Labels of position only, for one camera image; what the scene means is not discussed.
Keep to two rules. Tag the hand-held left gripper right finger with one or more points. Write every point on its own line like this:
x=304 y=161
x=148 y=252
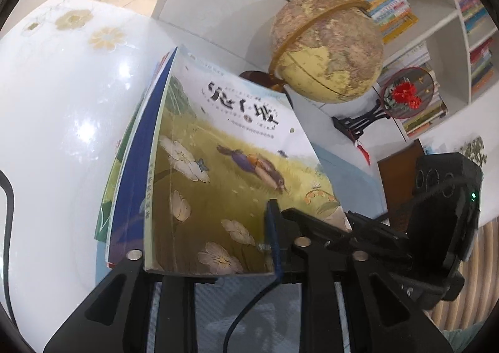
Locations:
x=273 y=236

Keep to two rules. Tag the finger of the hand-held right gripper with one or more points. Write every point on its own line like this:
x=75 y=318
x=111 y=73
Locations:
x=378 y=232

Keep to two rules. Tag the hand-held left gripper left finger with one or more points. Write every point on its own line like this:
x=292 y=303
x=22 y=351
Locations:
x=117 y=290

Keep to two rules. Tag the meadow picture book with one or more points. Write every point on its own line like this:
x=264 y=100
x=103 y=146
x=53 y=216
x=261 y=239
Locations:
x=234 y=165

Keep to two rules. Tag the green books stack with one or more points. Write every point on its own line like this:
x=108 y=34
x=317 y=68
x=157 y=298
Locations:
x=105 y=204

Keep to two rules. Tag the dark blue book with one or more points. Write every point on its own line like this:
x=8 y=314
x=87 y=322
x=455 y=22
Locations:
x=136 y=165

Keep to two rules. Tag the person's right forearm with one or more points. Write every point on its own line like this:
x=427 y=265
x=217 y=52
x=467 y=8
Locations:
x=460 y=341

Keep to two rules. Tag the wooden cabinet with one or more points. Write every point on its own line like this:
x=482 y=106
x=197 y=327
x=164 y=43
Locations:
x=397 y=173

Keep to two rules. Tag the potted plant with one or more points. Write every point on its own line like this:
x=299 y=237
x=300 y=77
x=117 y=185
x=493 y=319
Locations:
x=473 y=150

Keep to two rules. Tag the red tassel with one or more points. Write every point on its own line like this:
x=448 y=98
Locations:
x=362 y=150

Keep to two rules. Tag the wooden slatted panel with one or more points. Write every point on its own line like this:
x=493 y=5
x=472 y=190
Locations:
x=483 y=279

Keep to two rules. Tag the decorative fan on black stand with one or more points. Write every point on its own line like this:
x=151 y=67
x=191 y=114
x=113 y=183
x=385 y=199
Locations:
x=405 y=95

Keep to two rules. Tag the antique style globe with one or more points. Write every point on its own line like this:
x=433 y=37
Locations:
x=327 y=52

